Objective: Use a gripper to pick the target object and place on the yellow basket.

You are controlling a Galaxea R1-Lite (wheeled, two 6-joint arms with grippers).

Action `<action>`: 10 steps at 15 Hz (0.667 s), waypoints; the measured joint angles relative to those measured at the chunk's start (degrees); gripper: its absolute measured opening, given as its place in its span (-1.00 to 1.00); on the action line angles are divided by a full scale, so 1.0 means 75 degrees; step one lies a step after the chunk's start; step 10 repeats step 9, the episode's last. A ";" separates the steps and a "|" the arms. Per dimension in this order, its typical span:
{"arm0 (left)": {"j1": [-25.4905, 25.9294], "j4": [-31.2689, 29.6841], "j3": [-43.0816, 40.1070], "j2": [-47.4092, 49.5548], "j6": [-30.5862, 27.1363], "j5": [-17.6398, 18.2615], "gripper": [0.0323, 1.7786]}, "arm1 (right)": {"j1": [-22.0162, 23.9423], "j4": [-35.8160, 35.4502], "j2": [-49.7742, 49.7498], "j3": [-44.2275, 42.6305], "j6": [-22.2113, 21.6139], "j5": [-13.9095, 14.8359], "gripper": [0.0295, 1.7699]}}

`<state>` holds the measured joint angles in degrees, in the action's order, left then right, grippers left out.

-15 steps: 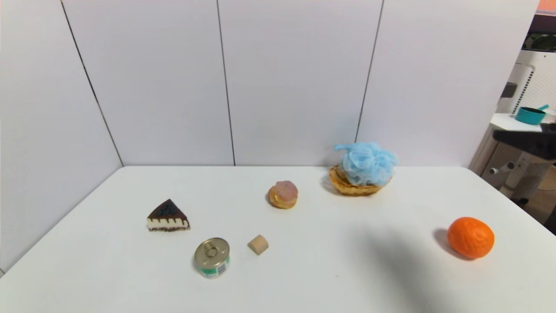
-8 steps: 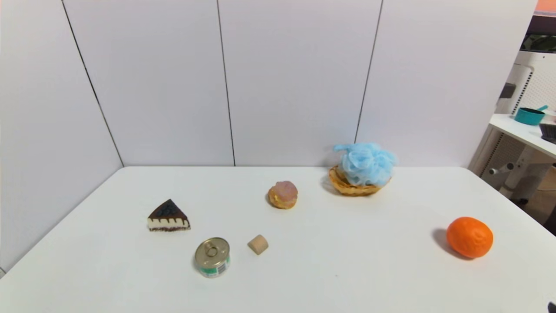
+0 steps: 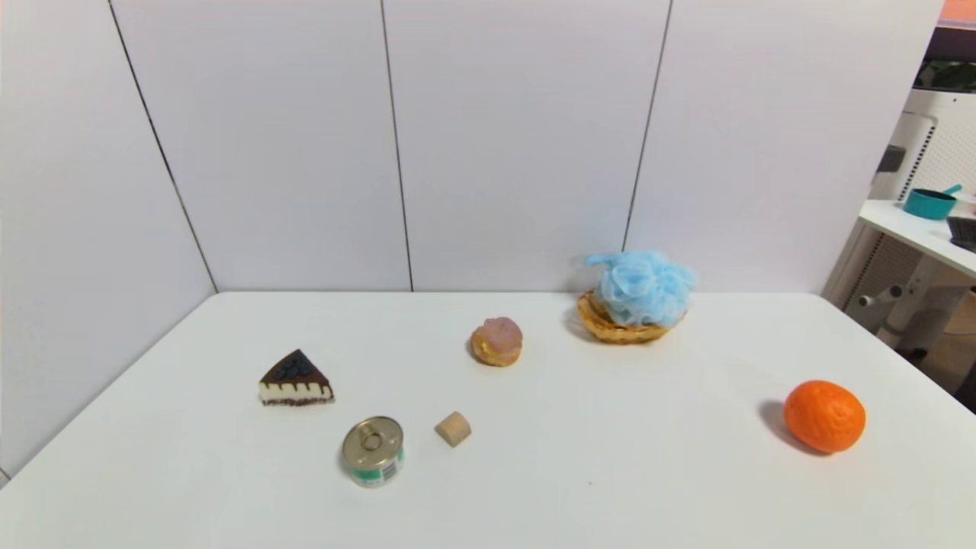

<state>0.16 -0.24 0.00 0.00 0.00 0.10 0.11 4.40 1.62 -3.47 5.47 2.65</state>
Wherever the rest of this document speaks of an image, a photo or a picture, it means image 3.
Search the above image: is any blue mesh bath sponge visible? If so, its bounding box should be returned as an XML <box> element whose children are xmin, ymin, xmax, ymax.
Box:
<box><xmin>585</xmin><ymin>249</ymin><xmax>699</xmax><ymax>329</ymax></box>

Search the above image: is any yellow woven basket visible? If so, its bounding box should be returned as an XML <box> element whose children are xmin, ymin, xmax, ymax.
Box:
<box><xmin>576</xmin><ymin>289</ymin><xmax>687</xmax><ymax>345</ymax></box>

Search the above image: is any pink topped cream puff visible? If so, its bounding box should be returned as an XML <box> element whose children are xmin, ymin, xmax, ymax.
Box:
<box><xmin>470</xmin><ymin>316</ymin><xmax>525</xmax><ymax>368</ymax></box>

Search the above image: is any small beige wooden block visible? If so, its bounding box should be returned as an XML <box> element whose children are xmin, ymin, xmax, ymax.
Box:
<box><xmin>435</xmin><ymin>411</ymin><xmax>472</xmax><ymax>448</ymax></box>

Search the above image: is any green labelled tin can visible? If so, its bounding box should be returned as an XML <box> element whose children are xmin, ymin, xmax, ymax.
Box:
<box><xmin>340</xmin><ymin>416</ymin><xmax>406</xmax><ymax>489</ymax></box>

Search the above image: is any chocolate blueberry cake slice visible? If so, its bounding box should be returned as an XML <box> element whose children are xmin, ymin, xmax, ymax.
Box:
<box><xmin>258</xmin><ymin>348</ymin><xmax>336</xmax><ymax>407</ymax></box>

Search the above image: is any orange fruit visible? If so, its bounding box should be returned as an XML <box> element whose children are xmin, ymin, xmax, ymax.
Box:
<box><xmin>783</xmin><ymin>380</ymin><xmax>868</xmax><ymax>455</ymax></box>

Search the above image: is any white side table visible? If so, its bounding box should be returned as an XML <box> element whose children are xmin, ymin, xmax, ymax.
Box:
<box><xmin>858</xmin><ymin>199</ymin><xmax>976</xmax><ymax>356</ymax></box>

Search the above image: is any white perforated appliance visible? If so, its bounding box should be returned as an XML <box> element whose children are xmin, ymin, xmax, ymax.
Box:
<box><xmin>826</xmin><ymin>88</ymin><xmax>976</xmax><ymax>309</ymax></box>

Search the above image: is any teal pot with handle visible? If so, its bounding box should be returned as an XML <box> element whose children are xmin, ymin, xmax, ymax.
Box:
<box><xmin>904</xmin><ymin>184</ymin><xmax>964</xmax><ymax>221</ymax></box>

